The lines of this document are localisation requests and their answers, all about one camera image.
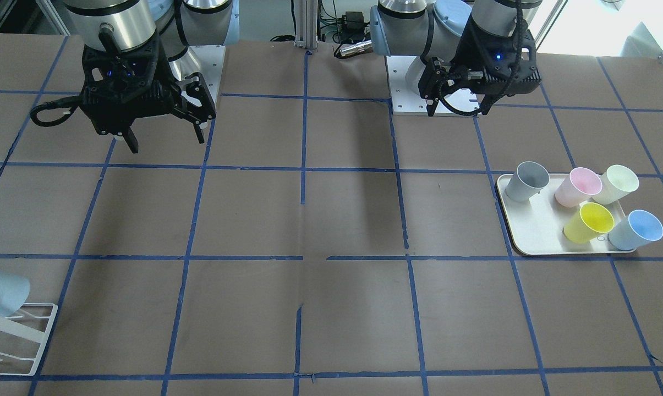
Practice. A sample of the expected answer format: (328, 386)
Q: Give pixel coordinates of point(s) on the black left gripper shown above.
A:
(465, 56)

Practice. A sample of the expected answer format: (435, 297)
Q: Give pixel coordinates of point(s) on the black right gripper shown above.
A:
(181, 97)

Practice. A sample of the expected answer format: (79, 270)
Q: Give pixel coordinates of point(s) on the light blue plastic cup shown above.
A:
(639, 228)

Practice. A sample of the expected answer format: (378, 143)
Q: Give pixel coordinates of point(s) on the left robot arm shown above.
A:
(450, 58)

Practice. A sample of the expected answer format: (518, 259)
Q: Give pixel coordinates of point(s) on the grey plastic cup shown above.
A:
(528, 180)

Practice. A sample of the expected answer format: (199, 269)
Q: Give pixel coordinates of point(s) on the pink plastic cup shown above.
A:
(579, 185)

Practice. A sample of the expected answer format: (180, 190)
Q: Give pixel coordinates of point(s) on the yellow plastic cup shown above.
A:
(590, 221)

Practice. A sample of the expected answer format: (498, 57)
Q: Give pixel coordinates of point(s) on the cream plastic cup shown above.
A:
(617, 181)

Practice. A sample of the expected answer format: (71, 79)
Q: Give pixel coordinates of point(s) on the cream plastic tray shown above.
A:
(536, 226)

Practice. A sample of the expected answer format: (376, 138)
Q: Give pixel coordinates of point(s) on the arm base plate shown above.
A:
(206, 60)
(403, 74)

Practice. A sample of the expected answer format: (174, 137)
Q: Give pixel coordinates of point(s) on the aluminium frame post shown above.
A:
(306, 17)

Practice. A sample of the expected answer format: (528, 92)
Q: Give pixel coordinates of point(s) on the white wire cup rack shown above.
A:
(23, 338)

